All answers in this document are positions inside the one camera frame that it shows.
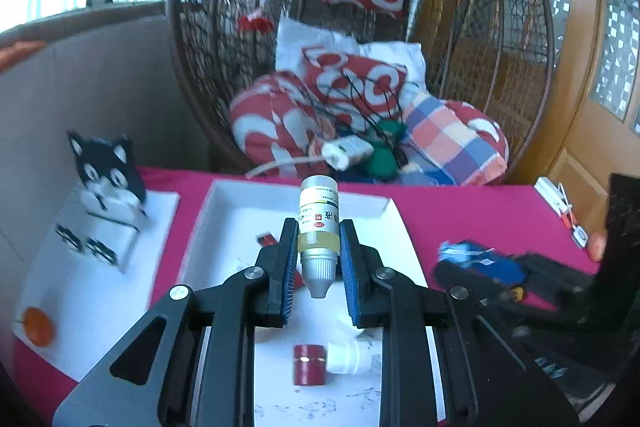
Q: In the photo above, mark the medicine bottle with silver cap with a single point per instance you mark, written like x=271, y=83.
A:
x=318, y=227

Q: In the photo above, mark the red cylindrical cap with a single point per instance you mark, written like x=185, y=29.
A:
x=310, y=364

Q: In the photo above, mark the red hanging ornament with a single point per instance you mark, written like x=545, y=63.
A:
x=255, y=22

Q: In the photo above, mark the square red patterned cushion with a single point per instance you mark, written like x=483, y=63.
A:
x=350, y=79

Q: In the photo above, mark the small red flat item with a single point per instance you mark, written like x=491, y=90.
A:
x=266, y=240

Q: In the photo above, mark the orange cloth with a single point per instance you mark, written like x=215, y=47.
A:
x=17, y=54

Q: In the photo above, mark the white plastic bottle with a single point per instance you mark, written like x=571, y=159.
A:
x=347, y=358

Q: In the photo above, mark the white pillow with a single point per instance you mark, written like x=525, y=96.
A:
x=300, y=42

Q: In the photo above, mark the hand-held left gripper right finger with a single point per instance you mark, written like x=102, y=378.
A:
x=350, y=292

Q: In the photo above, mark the large white tray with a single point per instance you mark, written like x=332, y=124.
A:
x=240, y=227

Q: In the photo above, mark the round red patterned cushion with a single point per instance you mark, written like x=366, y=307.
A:
x=270, y=122

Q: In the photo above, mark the checked pastel blanket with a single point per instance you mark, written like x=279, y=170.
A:
x=450, y=142

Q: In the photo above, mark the white power strip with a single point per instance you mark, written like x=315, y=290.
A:
x=350, y=152

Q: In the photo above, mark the small blue electronic component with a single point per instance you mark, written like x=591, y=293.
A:
x=462, y=250

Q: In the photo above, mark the wooden door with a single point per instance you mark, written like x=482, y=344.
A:
x=590, y=57

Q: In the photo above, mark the hanging wicker egg chair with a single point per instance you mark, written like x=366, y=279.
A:
x=470, y=32

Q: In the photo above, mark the blue cloth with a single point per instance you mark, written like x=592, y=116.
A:
x=430, y=174

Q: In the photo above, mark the person's right hand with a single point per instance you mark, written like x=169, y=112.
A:
x=597, y=246

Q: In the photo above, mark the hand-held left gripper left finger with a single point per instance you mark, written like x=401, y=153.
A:
x=286, y=292

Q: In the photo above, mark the black cat phone holder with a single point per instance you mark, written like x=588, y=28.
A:
x=107, y=177

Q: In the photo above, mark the white and red clip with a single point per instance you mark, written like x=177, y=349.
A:
x=552, y=199

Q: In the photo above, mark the magenta tablecloth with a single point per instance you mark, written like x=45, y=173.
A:
x=450, y=212

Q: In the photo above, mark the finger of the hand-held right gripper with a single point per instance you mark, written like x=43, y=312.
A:
x=462, y=282
x=500, y=269

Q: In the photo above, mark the orange tangerine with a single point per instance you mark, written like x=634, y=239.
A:
x=39, y=327

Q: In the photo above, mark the red cushion under blanket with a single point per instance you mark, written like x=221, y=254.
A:
x=482, y=122

